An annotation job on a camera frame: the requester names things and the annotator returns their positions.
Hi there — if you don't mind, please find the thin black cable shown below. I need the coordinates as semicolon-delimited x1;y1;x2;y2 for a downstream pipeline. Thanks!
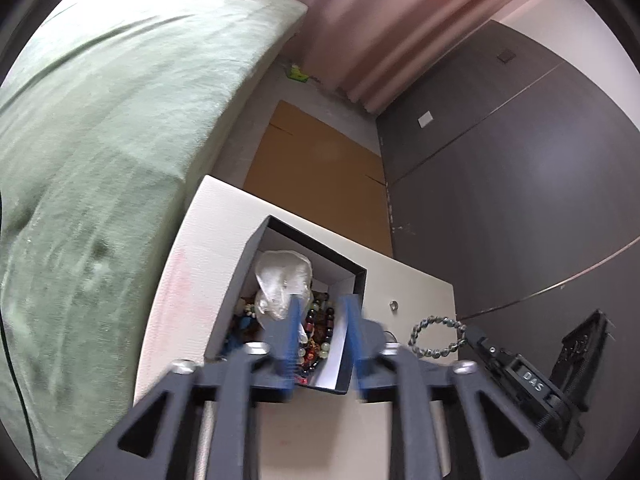
0;200;43;478

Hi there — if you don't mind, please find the clear plastic bag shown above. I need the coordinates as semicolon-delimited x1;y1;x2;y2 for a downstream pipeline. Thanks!
254;250;313;343

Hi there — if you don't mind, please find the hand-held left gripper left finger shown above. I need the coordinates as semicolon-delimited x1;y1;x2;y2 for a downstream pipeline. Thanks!
65;294;303;480

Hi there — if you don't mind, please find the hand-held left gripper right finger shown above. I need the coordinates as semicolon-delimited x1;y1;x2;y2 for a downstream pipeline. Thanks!
340;295;583;480

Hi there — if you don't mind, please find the grey bead bracelet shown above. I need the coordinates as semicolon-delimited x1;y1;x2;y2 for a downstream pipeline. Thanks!
409;314;468;359

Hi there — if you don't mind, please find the bed with green sheet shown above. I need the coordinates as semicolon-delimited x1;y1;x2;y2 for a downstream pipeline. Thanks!
0;0;308;480

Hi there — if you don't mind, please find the dark grey wardrobe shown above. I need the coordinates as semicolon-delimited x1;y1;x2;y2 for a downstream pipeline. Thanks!
375;20;640;411

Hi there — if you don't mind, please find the pink curtain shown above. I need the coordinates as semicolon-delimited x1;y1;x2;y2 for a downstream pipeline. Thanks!
272;0;556;115

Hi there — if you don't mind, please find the flat brown cardboard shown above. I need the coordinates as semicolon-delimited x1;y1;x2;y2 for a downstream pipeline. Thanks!
243;100;391;261

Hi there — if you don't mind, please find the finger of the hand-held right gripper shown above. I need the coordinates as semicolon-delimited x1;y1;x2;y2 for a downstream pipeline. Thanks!
457;324;502;362

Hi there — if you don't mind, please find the pile of jewelry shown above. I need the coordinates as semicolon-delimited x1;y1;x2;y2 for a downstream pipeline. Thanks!
222;287;336;386

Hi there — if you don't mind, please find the black cardboard box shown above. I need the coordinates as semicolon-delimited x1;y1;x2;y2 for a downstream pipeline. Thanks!
202;215;368;395

